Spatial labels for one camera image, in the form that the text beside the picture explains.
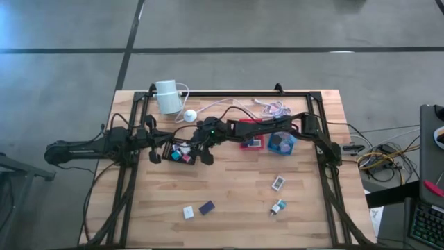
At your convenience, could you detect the black plastic basket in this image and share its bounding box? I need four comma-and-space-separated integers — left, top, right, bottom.
162, 137, 200, 166

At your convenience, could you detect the black flat panel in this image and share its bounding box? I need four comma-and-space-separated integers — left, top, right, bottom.
364, 180, 420, 209

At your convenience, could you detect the white cylindrical lamp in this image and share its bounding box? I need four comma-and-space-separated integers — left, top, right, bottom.
154, 78, 184, 115

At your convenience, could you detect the white round cable puck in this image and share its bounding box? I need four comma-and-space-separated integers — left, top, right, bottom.
182, 109, 198, 123

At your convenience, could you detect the red plastic basket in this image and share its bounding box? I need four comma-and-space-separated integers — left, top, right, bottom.
238, 117, 264, 151

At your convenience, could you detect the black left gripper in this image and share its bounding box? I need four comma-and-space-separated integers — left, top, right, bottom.
137, 114, 176, 165

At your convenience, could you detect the black power adapter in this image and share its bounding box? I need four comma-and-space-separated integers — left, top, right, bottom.
342, 144, 366, 154

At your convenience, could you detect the purple hourglass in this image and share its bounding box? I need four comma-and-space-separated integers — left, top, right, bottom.
279, 138, 293, 154

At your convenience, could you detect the yellow cable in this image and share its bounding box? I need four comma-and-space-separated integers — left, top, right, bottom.
357, 147, 419, 173

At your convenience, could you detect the printed paper sheet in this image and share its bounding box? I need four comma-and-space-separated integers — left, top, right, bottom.
369, 206, 384, 230

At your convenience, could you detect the dark blue digital thermometer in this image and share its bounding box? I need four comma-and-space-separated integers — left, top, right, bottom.
198, 200, 216, 216

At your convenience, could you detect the red handled tool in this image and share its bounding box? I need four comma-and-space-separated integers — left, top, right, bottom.
422, 179, 444, 199

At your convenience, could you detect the black aluminium table frame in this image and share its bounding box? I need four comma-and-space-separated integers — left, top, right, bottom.
85, 82, 375, 249

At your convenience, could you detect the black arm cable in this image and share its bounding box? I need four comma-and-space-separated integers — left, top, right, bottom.
221, 106, 259, 122

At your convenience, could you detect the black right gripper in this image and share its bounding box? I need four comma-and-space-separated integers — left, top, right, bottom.
189, 117, 228, 166

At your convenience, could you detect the black keyboard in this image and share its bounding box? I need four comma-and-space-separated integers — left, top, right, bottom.
410, 200, 444, 250

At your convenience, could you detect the blue plastic basket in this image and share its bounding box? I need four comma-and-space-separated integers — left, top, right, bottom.
266, 130, 298, 156

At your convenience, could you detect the white and yellow object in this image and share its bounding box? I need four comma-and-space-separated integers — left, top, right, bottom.
432, 125, 444, 150

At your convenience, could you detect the white lamp cable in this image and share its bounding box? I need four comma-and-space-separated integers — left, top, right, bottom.
173, 82, 293, 124

